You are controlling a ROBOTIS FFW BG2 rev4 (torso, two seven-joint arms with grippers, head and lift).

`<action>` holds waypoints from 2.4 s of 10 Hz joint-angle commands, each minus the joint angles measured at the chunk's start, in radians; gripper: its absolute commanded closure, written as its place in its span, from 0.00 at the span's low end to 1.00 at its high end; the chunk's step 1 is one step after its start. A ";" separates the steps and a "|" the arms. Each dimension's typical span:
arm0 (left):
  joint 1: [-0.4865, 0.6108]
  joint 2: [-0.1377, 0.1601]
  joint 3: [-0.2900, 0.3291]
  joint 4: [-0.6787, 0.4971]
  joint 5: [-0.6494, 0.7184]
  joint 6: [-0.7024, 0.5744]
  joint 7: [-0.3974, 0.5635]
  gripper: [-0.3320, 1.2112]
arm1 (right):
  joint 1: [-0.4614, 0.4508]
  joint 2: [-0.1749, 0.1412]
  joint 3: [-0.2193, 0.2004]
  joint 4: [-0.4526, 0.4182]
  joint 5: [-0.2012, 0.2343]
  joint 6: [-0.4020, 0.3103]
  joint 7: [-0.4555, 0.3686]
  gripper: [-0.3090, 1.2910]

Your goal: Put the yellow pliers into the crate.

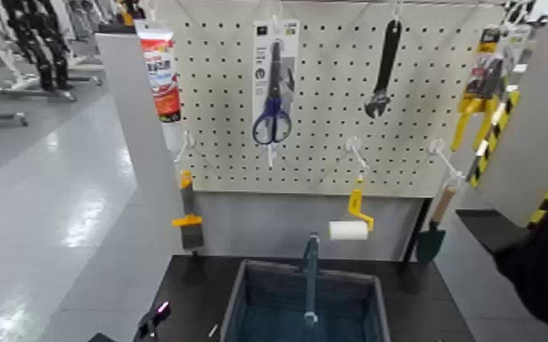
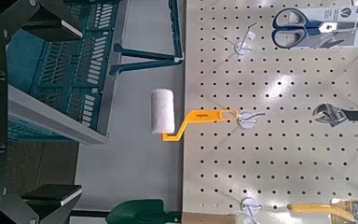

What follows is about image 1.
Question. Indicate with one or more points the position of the silver-tipped left gripper finger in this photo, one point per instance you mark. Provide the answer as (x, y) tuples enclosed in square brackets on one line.
[(213, 330)]

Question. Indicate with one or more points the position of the yellow pliers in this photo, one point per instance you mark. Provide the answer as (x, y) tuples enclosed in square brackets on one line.
[(482, 86)]

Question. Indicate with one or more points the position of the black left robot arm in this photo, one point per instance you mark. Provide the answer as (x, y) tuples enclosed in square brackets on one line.
[(101, 338)]

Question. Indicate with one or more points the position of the grey partition panel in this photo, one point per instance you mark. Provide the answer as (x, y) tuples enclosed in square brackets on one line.
[(135, 215)]

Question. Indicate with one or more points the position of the white pegboard hook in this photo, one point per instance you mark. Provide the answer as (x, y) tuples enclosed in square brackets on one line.
[(276, 23), (396, 9), (353, 143), (270, 153), (187, 142), (437, 146)]

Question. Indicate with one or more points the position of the blue scissors in package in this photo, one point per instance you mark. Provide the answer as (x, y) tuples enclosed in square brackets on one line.
[(274, 81)]

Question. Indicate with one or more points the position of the white perforated pegboard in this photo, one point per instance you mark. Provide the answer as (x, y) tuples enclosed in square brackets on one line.
[(331, 95)]

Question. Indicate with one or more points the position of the red white sealant tube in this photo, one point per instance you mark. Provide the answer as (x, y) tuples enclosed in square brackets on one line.
[(161, 71)]

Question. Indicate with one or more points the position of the black adjustable wrench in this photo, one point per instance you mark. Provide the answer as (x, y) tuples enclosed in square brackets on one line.
[(385, 67)]

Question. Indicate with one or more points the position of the black robot on stand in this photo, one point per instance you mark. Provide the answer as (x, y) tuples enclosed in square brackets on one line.
[(40, 38)]

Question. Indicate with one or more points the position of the black metal post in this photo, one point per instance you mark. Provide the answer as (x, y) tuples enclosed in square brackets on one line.
[(417, 229)]

